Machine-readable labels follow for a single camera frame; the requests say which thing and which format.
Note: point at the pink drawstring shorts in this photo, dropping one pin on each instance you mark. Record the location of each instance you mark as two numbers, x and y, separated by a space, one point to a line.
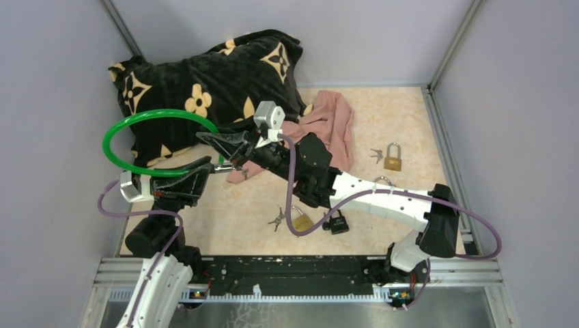
331 118

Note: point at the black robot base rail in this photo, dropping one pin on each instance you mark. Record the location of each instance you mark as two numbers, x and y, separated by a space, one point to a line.
308 278

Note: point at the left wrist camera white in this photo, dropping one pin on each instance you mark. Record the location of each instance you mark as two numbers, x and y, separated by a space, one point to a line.
135 187

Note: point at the black Kaijing padlock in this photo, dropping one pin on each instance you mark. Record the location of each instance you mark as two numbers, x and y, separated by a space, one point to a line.
336 224

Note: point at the green cable lock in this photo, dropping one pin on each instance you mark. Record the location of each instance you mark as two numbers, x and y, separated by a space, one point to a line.
160 134

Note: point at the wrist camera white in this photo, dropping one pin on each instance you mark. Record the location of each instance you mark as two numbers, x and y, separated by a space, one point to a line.
268 118
135 187

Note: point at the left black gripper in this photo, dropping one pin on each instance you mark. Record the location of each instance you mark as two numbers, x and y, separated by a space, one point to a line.
184 189

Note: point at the brass padlock with shackle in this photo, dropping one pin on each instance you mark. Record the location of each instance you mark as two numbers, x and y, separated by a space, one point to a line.
301 222

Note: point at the black floral pillow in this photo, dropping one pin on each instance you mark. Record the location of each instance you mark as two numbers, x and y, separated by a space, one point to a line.
223 85

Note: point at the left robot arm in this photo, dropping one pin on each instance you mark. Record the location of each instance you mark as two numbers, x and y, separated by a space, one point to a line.
168 264

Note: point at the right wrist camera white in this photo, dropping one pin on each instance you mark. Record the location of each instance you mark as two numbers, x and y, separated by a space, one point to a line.
268 118

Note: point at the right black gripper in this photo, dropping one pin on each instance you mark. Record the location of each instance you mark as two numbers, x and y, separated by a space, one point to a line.
237 145

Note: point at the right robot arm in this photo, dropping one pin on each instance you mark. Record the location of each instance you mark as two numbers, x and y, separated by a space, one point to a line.
305 165

